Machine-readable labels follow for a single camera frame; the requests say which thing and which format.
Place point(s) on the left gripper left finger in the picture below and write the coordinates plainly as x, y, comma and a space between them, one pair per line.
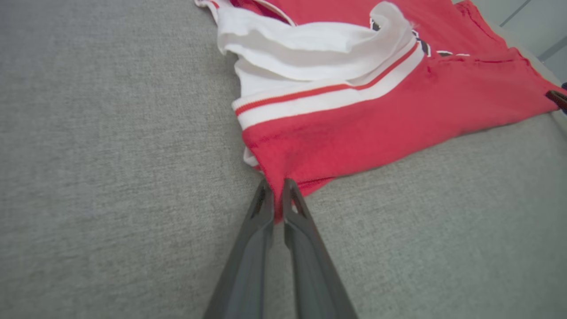
250, 266

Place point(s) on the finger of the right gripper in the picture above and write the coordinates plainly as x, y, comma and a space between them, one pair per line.
559, 98

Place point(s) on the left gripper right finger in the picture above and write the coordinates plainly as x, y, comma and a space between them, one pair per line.
312, 274

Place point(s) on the red and white garment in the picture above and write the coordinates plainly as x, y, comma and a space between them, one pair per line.
354, 119

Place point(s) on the grey fabric sofa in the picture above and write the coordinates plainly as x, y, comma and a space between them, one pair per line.
110, 177

